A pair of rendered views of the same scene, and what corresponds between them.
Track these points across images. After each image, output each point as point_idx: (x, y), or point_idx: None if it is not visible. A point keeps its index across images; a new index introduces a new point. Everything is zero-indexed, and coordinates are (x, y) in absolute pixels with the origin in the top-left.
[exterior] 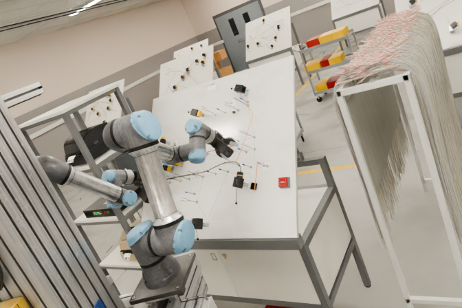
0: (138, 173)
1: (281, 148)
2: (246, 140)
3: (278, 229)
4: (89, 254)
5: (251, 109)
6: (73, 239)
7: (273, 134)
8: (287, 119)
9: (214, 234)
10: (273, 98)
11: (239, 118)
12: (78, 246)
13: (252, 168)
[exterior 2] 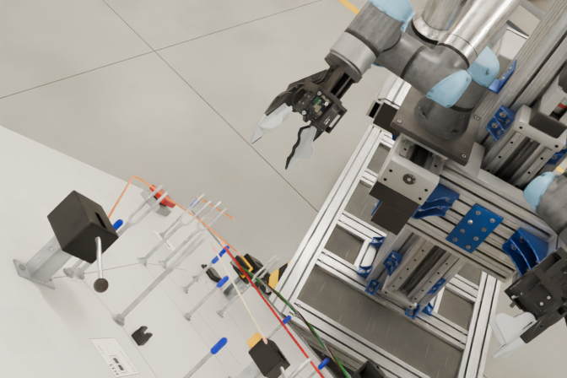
0: (553, 251)
1: (110, 194)
2: (165, 289)
3: (209, 237)
4: (541, 42)
5: (83, 262)
6: (561, 12)
7: (97, 202)
8: (41, 156)
9: (327, 373)
10: (2, 171)
11: (137, 315)
12: (553, 23)
13: (193, 275)
